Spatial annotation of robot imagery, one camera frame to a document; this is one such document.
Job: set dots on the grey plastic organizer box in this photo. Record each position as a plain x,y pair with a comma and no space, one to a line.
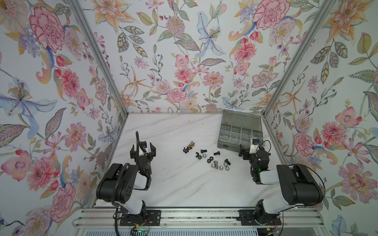
237,130

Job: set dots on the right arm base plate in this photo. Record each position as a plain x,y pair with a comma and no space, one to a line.
260,218

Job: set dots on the black hex nut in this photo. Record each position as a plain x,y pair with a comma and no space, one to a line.
209,160

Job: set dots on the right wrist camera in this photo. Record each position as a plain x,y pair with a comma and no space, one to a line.
255,143

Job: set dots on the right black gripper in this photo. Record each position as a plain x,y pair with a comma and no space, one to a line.
246,154

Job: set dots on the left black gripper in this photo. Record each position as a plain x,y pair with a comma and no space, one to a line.
153,150

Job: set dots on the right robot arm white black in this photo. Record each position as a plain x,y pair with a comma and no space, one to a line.
297,185

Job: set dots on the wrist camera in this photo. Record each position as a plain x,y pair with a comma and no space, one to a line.
255,143
142,147

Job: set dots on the aluminium front rail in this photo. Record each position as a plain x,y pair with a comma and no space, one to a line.
231,217

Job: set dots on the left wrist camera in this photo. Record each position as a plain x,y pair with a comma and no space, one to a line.
142,147

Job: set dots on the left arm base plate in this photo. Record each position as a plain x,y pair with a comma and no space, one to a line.
148,217

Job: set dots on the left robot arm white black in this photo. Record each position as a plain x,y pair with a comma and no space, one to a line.
120,181

